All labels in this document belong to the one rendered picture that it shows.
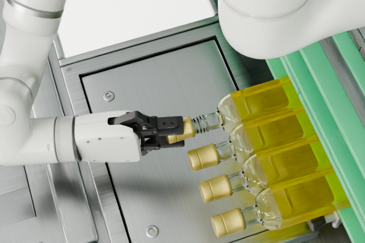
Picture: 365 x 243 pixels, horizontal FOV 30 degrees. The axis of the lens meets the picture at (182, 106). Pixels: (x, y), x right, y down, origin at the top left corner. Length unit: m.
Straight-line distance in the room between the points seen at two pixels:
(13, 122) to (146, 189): 0.28
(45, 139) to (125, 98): 0.25
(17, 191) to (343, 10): 0.76
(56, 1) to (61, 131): 0.21
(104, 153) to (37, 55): 0.19
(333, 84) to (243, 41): 0.32
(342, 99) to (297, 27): 0.31
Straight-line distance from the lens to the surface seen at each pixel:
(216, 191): 1.05
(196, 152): 1.07
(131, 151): 1.10
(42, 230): 1.23
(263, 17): 0.67
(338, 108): 0.99
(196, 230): 1.17
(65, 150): 1.09
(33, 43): 1.11
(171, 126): 1.07
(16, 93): 1.05
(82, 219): 1.20
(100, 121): 1.07
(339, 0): 0.72
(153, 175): 1.21
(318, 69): 1.02
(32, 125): 1.10
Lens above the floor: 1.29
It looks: 8 degrees down
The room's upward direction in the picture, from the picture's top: 107 degrees counter-clockwise
